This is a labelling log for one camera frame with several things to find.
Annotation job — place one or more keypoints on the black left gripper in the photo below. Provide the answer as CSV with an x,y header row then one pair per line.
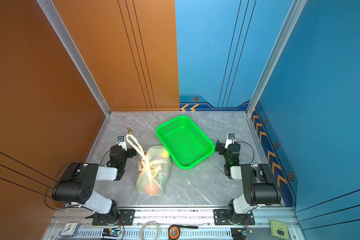
x,y
129,152

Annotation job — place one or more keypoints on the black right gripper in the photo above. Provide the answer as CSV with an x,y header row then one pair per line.
x,y
220,147

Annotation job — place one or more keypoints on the yellowish translucent plastic bag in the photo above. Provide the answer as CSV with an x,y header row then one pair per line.
x,y
154,168

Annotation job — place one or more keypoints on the green plastic mesh basket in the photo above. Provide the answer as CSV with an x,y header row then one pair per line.
x,y
186,143

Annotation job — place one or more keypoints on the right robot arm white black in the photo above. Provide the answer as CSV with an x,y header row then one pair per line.
x,y
259,185

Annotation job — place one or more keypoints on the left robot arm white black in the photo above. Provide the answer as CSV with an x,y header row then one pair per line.
x,y
76,186

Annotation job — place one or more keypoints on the green circuit board left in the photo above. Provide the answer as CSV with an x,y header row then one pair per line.
x,y
111,234

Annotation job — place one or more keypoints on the green circuit board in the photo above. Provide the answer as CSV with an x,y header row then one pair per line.
x,y
111,234
240,233

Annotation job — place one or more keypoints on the green circuit board right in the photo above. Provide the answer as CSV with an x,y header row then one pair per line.
x,y
240,233

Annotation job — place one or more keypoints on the small white alarm clock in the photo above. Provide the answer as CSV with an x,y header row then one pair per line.
x,y
70,230

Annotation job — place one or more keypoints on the orange black tape measure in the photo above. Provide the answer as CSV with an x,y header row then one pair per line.
x,y
174,231

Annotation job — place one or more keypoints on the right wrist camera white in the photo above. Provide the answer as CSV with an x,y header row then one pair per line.
x,y
230,140

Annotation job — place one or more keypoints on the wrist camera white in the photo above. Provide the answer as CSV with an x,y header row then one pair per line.
x,y
230,140
122,142

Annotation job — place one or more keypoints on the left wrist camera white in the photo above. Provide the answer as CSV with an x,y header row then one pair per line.
x,y
122,142

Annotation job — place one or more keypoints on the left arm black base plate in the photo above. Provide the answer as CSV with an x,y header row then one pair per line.
x,y
127,216

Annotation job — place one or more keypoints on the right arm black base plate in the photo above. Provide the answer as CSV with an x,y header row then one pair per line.
x,y
222,217

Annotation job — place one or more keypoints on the light green switch box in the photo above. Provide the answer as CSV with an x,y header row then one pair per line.
x,y
279,230

